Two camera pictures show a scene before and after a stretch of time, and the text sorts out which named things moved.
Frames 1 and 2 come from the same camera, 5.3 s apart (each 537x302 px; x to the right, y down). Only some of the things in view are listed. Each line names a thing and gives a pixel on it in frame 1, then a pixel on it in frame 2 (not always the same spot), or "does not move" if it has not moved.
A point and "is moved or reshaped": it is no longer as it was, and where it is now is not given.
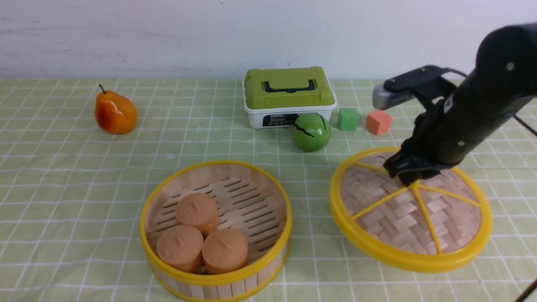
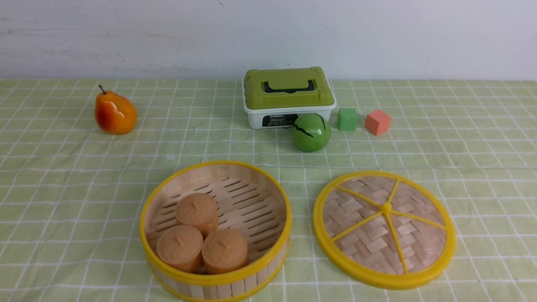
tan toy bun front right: x=224 y=251 does not move
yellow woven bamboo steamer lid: x=434 y=225 is moved or reshaped
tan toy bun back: x=199 y=210 does not move
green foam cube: x=348 y=119 does not move
